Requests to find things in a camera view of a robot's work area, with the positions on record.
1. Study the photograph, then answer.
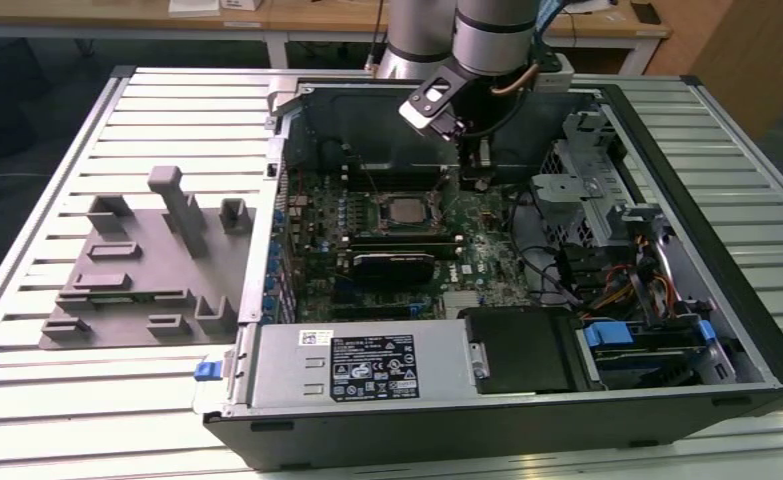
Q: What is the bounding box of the pale blue teach pendant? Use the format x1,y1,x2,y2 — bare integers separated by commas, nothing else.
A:
531,0,565,47

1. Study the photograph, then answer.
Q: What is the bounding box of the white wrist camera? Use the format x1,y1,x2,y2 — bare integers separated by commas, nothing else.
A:
397,67,473,144

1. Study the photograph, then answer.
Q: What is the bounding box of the black RAM slot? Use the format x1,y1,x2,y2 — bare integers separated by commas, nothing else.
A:
348,166,460,174
348,183,460,191
348,232,457,241
348,172,460,180
349,243,460,252
349,248,461,258
348,177,460,185
348,238,458,247

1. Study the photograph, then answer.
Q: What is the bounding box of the blue power supply latch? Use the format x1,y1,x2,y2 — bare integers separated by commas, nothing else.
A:
192,356,224,385

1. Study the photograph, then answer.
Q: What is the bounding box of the silver CPU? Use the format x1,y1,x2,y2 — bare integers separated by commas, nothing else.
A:
381,197,432,225

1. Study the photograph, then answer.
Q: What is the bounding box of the thin grey cable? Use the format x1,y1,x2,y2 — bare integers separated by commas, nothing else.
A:
362,0,390,72

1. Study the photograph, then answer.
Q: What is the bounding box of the CPU socket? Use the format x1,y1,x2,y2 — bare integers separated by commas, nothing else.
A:
370,191,450,236

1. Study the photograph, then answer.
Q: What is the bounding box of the blue disk carrier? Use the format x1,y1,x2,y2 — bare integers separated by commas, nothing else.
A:
580,321,703,364

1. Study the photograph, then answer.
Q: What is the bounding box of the metal disk bay cage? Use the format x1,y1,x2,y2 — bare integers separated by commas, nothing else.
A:
527,110,636,251

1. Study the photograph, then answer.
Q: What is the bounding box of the wooden cabinet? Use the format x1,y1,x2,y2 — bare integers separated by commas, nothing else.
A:
643,0,783,146

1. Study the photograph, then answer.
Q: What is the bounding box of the wooden desk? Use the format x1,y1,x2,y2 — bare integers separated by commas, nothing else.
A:
0,0,673,76

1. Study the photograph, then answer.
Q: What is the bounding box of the black camera cable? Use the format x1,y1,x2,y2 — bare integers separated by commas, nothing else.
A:
462,74,532,139

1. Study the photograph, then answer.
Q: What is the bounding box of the black phone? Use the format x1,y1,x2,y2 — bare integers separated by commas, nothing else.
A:
629,1,663,25

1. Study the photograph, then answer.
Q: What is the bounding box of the grey case latch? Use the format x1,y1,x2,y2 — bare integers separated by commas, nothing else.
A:
264,76,300,123

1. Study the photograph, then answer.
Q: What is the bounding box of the silver power supply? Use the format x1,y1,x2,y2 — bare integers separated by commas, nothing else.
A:
226,319,484,417

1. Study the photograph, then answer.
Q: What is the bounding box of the black wire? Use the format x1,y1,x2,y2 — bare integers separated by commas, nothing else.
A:
511,243,583,307

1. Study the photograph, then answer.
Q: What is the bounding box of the black expansion slot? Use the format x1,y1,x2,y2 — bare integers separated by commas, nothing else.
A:
329,303,416,322

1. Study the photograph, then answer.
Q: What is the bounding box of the silver chipset heatsink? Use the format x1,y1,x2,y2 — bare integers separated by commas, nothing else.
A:
441,291,484,320

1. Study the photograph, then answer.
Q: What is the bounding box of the grey plastic clip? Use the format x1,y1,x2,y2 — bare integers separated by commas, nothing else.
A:
619,203,664,225

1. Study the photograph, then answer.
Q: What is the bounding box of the tan cable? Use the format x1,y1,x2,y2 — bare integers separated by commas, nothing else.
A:
488,69,533,97

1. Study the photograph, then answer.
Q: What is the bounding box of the blue bay clip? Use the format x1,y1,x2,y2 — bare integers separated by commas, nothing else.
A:
692,318,724,355

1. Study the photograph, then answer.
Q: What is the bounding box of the orange yellow wire bundle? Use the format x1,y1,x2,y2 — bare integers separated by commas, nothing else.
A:
580,262,676,322

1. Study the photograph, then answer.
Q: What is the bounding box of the black PC case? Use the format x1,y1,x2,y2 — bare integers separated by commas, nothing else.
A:
193,74,783,474

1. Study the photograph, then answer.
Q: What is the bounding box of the black drive cover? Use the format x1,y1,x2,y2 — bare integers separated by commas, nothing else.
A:
457,306,592,395

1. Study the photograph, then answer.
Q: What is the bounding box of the grey parts rack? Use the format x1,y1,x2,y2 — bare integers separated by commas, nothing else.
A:
34,164,258,351

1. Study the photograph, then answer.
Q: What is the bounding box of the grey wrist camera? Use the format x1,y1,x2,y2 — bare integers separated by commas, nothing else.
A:
535,52,577,95

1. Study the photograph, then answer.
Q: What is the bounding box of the white paper sheet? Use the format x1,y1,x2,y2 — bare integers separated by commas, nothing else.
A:
166,0,222,15

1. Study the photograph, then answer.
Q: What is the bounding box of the green motherboard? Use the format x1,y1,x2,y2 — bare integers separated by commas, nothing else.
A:
281,167,543,325

